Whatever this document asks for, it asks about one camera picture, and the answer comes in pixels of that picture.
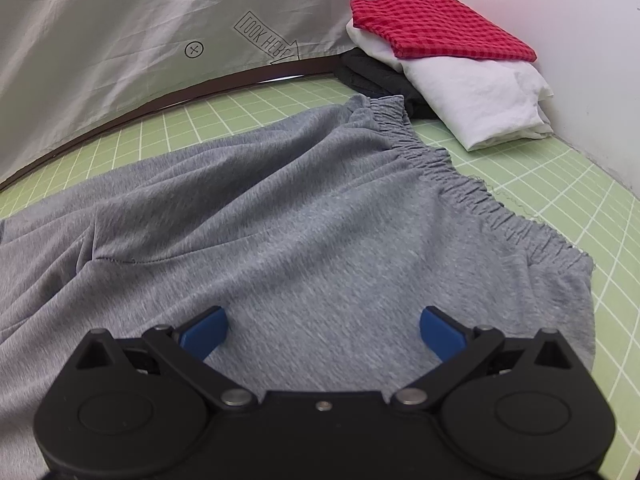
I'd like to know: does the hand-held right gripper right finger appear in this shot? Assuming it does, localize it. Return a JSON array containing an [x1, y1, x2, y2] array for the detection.
[[389, 305, 577, 412]]

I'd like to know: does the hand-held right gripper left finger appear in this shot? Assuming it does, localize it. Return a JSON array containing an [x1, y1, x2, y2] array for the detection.
[[65, 305, 260, 414]]

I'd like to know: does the grey sweatshirt garment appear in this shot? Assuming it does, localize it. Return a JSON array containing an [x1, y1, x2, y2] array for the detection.
[[0, 94, 597, 480]]

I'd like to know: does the green grid mat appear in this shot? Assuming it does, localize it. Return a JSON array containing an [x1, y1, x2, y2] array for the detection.
[[0, 72, 640, 480]]

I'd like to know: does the white folded garment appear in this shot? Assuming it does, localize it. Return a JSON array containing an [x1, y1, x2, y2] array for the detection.
[[346, 19, 555, 152]]

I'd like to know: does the black folded garment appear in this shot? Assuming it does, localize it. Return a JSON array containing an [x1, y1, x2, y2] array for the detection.
[[334, 47, 441, 121]]

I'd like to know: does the carrot printed grey sheet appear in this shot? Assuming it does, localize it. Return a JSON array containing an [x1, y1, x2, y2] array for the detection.
[[0, 0, 446, 186]]

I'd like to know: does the red checked folded cloth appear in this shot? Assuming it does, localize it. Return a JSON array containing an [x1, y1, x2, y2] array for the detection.
[[349, 0, 538, 63]]

